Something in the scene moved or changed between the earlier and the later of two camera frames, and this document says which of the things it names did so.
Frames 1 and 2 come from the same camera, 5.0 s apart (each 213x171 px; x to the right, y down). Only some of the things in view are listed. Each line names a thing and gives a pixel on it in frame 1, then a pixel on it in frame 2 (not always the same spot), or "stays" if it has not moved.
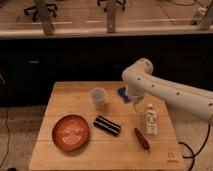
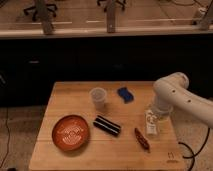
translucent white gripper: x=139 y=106 → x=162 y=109
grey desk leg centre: x=111 y=15 stays
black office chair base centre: x=112 y=4 stays
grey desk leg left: x=44 y=16 stays
